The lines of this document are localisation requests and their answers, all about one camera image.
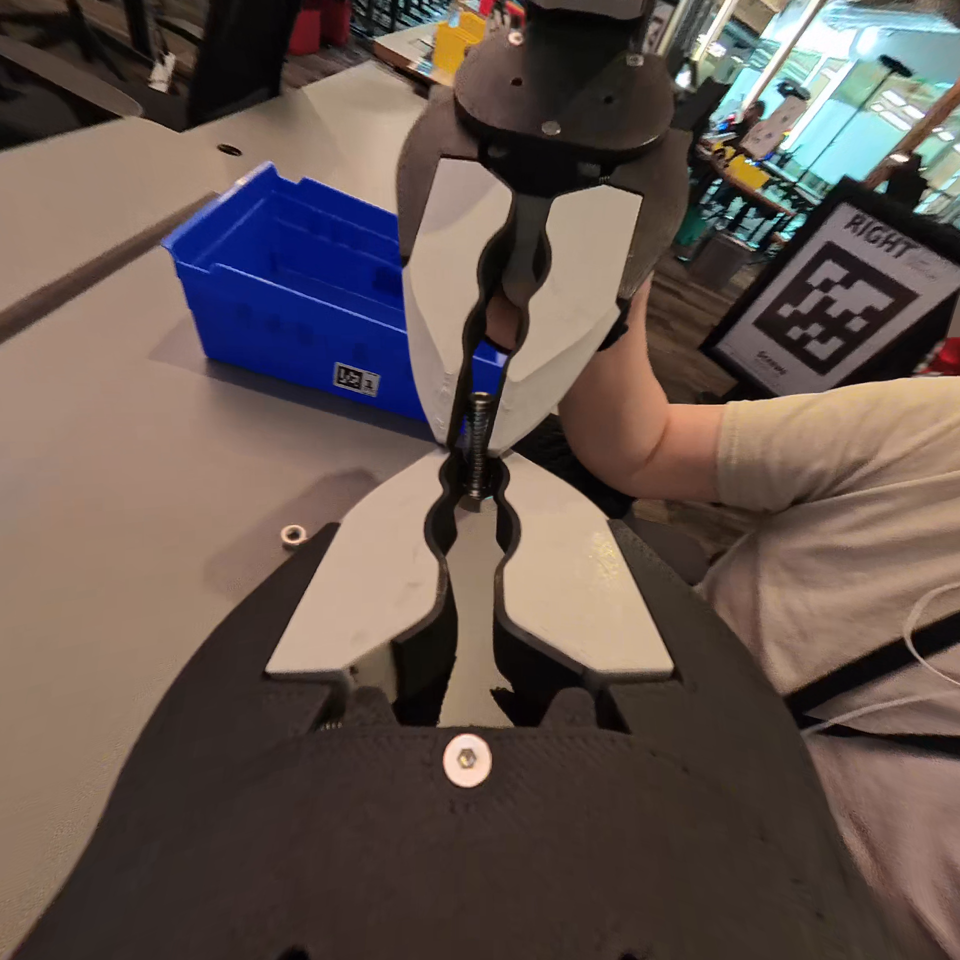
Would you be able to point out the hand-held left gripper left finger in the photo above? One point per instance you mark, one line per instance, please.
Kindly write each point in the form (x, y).
(360, 600)

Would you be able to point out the person's right forearm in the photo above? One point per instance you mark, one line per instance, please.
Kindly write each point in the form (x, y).
(637, 420)

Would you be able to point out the yellow storage bin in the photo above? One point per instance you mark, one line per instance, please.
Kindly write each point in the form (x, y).
(457, 41)
(750, 171)

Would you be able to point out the grey waste bin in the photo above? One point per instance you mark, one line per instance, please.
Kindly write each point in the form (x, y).
(724, 262)

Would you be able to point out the black high-back office chair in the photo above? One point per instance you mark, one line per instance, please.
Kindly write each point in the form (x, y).
(240, 60)

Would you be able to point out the black floor lamp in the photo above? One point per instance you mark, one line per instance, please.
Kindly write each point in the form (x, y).
(895, 64)

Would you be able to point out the steel hex bolt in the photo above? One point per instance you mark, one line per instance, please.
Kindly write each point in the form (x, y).
(480, 427)

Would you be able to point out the red storage box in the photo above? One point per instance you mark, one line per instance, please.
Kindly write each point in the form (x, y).
(319, 22)

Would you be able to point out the blue parts bin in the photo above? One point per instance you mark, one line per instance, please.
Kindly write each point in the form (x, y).
(262, 300)

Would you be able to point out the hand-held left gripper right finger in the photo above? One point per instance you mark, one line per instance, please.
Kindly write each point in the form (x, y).
(585, 600)

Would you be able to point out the framed marker sign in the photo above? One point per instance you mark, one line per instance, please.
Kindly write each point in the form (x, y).
(832, 300)

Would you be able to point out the person's right hand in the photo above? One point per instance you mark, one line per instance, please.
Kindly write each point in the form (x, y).
(506, 322)

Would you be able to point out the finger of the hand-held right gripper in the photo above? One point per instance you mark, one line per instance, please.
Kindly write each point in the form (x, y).
(442, 262)
(585, 285)

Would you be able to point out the person in beige shirt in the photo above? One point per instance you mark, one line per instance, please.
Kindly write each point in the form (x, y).
(825, 487)

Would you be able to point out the green bag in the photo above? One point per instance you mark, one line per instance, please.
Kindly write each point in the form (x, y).
(688, 225)

